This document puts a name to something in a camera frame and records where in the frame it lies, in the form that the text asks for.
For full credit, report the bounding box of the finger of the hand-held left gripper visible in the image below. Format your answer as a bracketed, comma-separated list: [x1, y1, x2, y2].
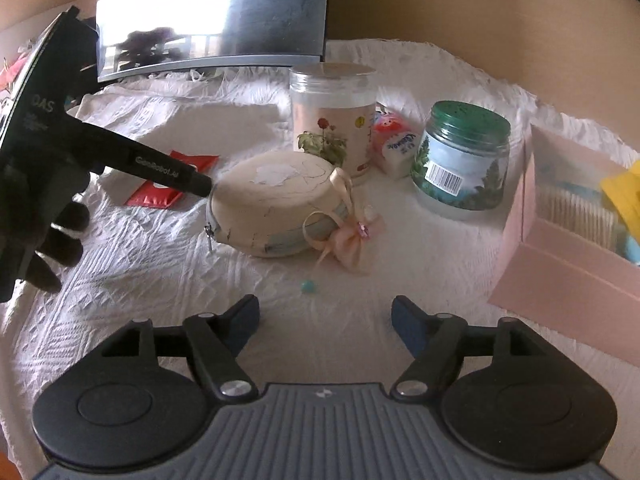
[75, 116, 214, 197]

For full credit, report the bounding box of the white knitted blanket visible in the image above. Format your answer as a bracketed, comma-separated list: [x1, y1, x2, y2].
[0, 37, 640, 480]

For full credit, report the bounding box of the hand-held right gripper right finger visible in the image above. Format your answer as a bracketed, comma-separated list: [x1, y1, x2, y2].
[391, 295, 551, 404]

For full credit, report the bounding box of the green lid glass jar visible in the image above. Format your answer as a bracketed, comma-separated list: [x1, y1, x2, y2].
[411, 100, 512, 222]

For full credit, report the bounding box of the pink white tissue packet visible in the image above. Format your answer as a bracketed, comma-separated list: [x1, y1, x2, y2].
[371, 102, 421, 178]

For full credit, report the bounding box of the pink cardboard box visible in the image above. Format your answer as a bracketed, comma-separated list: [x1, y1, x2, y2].
[487, 122, 640, 361]

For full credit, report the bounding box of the blue face mask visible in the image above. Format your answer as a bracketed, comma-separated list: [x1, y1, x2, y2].
[537, 180, 621, 251]

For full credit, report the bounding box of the floral clear plastic jar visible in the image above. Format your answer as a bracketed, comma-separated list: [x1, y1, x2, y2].
[289, 62, 377, 178]

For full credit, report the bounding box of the person's left hand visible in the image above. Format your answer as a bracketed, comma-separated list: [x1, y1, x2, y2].
[10, 165, 92, 295]

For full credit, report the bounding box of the cream zip pouch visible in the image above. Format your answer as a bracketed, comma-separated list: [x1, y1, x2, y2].
[205, 152, 383, 276]

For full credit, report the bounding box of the dark monitor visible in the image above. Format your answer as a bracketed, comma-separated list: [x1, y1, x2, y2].
[95, 0, 331, 83]

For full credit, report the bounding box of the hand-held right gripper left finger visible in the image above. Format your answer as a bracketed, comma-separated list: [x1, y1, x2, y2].
[100, 294, 262, 404]

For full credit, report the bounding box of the red packet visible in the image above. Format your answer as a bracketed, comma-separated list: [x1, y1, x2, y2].
[124, 150, 220, 208]

